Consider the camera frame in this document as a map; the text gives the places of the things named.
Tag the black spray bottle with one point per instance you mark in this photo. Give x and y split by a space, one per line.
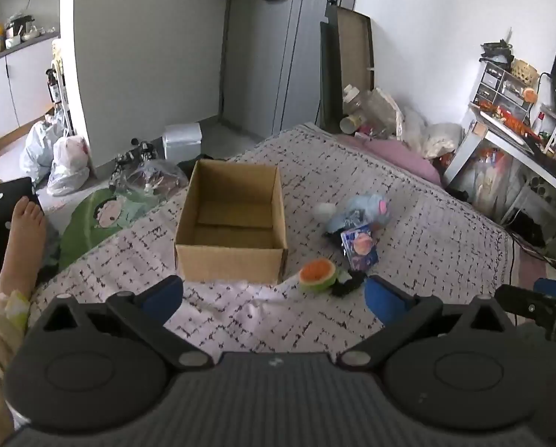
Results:
53 86

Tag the dark grey plush toy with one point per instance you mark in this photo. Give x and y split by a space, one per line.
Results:
350 283

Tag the white desk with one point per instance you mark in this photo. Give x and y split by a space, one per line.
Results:
510 142

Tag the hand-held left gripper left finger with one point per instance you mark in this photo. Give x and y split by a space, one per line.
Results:
164 297

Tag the grey kitchen cabinet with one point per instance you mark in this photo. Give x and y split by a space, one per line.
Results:
12 88

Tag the clear plastic bag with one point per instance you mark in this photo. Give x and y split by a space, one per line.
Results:
154 177

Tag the black clothes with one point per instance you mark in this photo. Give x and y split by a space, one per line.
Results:
196 163

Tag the green cartoon floor mat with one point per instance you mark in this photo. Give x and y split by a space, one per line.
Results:
87 229

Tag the white storage bin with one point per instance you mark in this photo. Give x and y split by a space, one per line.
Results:
181 142

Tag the desktop drawer organizer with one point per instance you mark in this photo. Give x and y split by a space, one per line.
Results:
503 88

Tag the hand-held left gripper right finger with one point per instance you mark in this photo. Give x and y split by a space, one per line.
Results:
384 301

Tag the black polka dot cloth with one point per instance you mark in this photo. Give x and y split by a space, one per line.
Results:
1 200

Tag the pink pillow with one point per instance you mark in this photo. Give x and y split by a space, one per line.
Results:
399 156

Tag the paper cup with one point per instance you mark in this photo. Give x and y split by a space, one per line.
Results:
351 123

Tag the blue pouch with pink figure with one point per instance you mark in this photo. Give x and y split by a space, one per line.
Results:
359 247

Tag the watermelon slice plush toy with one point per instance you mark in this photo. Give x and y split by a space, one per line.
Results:
317 275

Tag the person's bare foot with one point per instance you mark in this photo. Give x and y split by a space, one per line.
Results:
24 242

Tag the clear plastic wrap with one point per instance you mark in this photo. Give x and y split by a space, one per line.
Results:
385 111

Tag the grey door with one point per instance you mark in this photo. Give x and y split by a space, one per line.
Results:
305 56

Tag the blue plush toy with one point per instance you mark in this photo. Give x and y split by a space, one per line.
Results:
366 207

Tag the wicker basket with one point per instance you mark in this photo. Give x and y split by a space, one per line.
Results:
524 70

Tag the small white plush toy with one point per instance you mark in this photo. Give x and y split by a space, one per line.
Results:
324 211

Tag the white plastic bag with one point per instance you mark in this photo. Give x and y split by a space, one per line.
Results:
68 167
38 149

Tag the white fluffy blanket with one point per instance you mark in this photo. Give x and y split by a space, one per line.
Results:
438 137

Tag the clear plastic bottle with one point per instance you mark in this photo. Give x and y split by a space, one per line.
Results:
356 100

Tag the black camera gear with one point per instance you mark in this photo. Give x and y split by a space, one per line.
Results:
133 153

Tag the large flat cardboard box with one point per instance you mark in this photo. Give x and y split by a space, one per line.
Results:
354 51

